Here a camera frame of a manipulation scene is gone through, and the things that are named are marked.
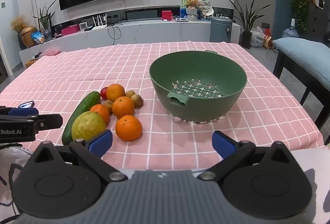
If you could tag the blue snack bag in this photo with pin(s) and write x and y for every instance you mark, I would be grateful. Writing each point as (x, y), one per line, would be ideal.
(38, 38)

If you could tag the white printed cloth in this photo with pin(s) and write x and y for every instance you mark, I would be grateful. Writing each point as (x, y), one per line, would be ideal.
(309, 162)

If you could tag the brown teddy bear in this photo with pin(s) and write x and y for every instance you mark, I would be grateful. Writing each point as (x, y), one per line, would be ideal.
(192, 3)

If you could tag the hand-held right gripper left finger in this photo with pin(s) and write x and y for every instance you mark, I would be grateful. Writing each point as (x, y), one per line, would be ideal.
(101, 142)

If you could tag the small white clock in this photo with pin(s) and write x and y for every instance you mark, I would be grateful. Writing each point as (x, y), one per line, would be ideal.
(84, 26)

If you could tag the light blue seat cushion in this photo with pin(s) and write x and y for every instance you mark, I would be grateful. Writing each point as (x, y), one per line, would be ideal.
(306, 58)

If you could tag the clear water jug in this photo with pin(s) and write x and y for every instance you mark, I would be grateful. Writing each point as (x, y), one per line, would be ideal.
(290, 31)

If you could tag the dark drawer cabinet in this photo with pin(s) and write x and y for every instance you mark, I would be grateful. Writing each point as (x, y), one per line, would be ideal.
(319, 25)

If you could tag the yellow green mango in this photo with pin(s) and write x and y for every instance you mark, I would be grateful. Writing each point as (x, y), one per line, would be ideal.
(87, 126)

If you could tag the green colander bowl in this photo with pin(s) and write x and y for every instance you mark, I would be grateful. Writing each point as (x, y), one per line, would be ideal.
(198, 100)

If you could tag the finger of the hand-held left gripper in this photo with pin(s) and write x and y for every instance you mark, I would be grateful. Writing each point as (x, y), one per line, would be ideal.
(49, 122)
(24, 111)

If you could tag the white hat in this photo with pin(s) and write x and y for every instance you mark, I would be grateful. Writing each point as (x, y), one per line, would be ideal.
(207, 11)

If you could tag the long-leaved potted plant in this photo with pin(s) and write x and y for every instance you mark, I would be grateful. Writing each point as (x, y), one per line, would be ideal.
(247, 38)

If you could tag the white router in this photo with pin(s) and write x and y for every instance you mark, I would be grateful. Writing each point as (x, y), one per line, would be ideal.
(100, 25)

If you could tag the brown kiwi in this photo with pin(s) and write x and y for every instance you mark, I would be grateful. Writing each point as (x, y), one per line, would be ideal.
(137, 101)
(108, 105)
(129, 94)

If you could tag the grey trash can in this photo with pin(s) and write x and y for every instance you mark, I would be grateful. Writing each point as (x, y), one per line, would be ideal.
(221, 30)

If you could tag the grey television console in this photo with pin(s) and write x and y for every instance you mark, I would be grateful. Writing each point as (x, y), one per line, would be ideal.
(144, 33)

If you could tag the dried yellow plant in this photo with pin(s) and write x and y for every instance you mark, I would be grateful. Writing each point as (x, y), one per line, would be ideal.
(17, 24)

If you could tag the orange plastic bag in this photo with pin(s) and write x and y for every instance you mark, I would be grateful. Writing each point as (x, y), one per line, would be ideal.
(268, 40)

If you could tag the red box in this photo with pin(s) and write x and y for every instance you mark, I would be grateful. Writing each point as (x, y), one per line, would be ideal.
(166, 15)

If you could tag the orange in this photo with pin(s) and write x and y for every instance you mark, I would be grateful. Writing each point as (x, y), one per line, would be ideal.
(129, 128)
(123, 107)
(101, 111)
(115, 92)

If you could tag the pink box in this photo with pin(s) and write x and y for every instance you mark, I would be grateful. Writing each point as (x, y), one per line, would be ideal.
(70, 30)

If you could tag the white plastic bag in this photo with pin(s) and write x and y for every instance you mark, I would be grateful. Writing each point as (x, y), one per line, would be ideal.
(256, 37)

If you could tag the small green potted plant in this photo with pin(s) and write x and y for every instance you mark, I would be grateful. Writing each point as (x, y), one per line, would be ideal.
(46, 20)

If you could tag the dark wooden chair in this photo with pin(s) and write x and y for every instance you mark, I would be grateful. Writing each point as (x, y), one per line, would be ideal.
(309, 92)

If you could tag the green cucumber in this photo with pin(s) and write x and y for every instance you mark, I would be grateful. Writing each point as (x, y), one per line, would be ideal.
(82, 107)

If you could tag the pink plastic bag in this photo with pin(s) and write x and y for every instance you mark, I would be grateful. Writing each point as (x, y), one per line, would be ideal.
(51, 52)

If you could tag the pink checked tablecloth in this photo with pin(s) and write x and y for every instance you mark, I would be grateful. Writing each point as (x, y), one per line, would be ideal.
(77, 69)

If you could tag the red tomato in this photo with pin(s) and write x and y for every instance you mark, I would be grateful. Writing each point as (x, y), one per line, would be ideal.
(103, 93)

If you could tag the brown round vase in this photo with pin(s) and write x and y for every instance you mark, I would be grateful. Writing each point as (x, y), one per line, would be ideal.
(27, 37)

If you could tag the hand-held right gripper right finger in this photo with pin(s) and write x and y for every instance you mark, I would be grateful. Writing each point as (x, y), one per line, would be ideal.
(223, 143)

